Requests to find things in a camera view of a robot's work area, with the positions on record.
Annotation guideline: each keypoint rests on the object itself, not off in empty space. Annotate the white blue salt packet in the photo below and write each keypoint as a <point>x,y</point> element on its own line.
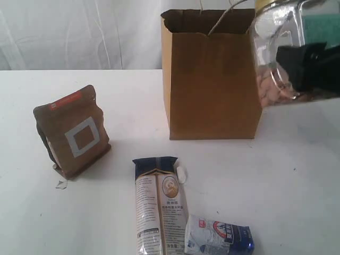
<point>204,236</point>

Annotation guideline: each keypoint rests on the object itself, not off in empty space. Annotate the clear jar yellow lid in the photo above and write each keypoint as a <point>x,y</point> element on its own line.
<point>289,23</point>

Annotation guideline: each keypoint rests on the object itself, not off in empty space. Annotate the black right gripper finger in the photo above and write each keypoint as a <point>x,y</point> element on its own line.
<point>311,67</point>

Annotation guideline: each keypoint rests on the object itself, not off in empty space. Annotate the brown paper bag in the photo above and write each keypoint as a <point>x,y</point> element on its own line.
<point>209,78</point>

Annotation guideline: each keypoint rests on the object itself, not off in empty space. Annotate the brown pouch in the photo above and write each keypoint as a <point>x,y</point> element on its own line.
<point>72,130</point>

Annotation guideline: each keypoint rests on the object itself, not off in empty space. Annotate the small torn paper scrap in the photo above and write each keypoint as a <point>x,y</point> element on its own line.
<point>62,185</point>

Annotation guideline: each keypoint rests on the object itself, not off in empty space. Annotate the white cube by pasta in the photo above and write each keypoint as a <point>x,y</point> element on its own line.
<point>181,174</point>

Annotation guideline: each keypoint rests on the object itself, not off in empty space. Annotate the long pasta packet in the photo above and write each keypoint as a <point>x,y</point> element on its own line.
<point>160,208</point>

